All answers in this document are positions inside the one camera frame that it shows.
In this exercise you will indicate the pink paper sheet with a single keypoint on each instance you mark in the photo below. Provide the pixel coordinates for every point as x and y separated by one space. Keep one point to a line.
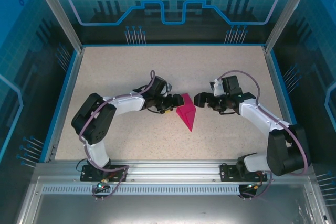
187 115

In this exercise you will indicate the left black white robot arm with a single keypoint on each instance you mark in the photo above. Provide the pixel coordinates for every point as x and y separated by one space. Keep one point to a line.
92 124

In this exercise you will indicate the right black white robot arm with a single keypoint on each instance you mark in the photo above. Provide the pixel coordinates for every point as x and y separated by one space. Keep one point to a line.
281 153

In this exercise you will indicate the brass plug with green light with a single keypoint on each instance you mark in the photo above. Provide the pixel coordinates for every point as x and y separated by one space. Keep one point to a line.
102 184
254 186

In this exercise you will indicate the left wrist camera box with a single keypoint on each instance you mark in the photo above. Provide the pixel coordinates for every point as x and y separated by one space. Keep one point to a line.
169 88

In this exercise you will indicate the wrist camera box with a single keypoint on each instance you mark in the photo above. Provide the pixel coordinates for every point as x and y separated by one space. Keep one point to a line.
217 87
169 88

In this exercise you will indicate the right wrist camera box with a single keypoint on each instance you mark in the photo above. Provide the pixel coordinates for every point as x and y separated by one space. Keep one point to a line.
217 87

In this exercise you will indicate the blue-edged aluminium side rail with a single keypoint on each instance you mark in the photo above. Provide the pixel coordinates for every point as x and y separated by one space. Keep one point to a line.
67 98
282 98

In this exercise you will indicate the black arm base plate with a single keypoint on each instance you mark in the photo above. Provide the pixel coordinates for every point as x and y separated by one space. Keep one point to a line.
228 172
115 172

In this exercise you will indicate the aluminium frame post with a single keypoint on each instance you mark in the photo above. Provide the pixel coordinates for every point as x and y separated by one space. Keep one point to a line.
288 14
60 16

